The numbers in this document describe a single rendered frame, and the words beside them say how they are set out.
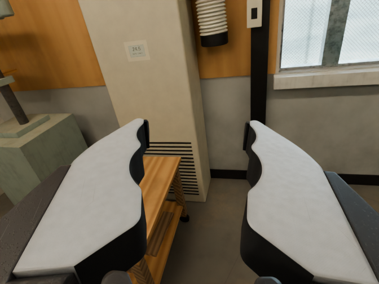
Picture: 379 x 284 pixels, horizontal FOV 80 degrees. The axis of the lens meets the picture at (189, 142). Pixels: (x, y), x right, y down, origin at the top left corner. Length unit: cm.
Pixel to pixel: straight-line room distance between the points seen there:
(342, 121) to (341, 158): 29
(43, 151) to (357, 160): 214
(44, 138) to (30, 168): 20
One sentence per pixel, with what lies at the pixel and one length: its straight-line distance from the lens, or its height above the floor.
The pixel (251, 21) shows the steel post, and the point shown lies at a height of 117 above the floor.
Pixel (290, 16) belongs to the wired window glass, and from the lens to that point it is 158.
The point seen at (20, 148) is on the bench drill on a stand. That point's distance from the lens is 169.
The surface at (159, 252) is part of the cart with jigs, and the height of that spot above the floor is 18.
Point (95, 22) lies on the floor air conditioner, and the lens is 143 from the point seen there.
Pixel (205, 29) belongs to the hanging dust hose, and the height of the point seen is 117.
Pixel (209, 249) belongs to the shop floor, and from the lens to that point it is 155.
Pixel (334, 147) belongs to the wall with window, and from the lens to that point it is 186.
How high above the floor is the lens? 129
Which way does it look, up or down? 31 degrees down
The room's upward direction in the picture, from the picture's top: 9 degrees counter-clockwise
